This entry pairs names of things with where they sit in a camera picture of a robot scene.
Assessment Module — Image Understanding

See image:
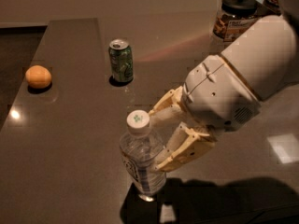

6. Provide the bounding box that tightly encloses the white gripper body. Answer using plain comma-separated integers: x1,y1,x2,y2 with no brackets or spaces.
181,55,260,132

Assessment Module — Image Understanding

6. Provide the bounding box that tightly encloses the glass jar with black lid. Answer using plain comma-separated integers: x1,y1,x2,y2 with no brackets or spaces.
213,0,259,42

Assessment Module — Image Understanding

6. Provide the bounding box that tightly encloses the orange fruit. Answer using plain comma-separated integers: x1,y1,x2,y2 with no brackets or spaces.
25,65,51,89

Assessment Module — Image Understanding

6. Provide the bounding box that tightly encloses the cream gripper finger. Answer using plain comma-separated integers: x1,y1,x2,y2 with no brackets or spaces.
149,86,187,125
152,122,217,173

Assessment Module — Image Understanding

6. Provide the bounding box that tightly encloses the green soda can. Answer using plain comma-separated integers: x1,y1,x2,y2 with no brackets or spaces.
108,38,134,83

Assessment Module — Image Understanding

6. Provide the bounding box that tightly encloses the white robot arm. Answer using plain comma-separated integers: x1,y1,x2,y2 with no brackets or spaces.
149,0,299,172

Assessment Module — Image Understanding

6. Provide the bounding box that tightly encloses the clear plastic water bottle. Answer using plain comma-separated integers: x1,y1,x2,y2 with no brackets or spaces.
120,110,166,202

